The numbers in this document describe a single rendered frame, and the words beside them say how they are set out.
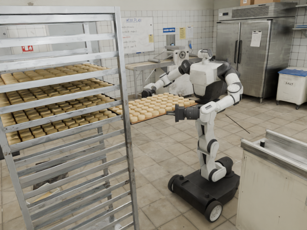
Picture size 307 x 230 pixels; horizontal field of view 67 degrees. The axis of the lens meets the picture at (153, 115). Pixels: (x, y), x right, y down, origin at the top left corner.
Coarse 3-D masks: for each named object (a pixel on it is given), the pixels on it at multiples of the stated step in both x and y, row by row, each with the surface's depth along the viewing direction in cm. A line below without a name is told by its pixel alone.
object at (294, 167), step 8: (248, 144) 169; (256, 152) 164; (264, 152) 158; (272, 152) 155; (272, 160) 154; (280, 160) 149; (288, 160) 145; (288, 168) 145; (296, 168) 140; (304, 168) 137; (304, 176) 137
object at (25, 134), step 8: (96, 112) 143; (104, 112) 143; (64, 120) 134; (72, 120) 132; (80, 120) 132; (88, 120) 135; (96, 120) 131; (32, 128) 125; (40, 128) 124; (48, 128) 123; (56, 128) 127; (64, 128) 122; (8, 136) 116; (16, 136) 116; (24, 136) 115; (32, 136) 115; (40, 136) 115
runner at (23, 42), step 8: (0, 40) 93; (8, 40) 95; (16, 40) 97; (24, 40) 98; (32, 40) 100; (40, 40) 102; (48, 40) 104; (56, 40) 105; (64, 40) 107; (72, 40) 109; (80, 40) 112; (88, 40) 114; (96, 40) 116
